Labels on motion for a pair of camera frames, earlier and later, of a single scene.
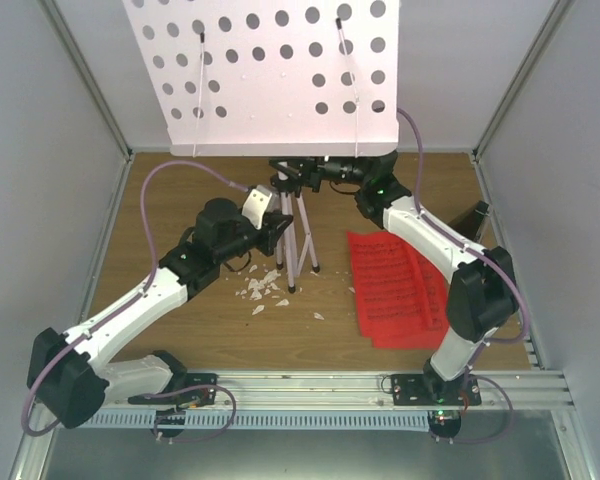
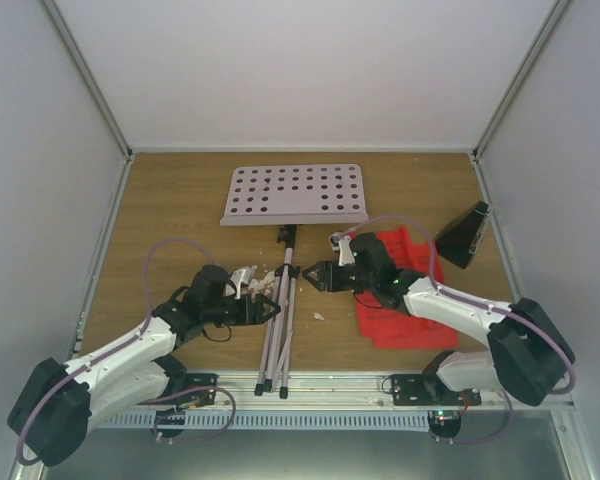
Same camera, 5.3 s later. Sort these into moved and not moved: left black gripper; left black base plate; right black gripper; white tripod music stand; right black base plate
Moved: left black gripper; white tripod music stand; right black gripper
Not moved: left black base plate; right black base plate
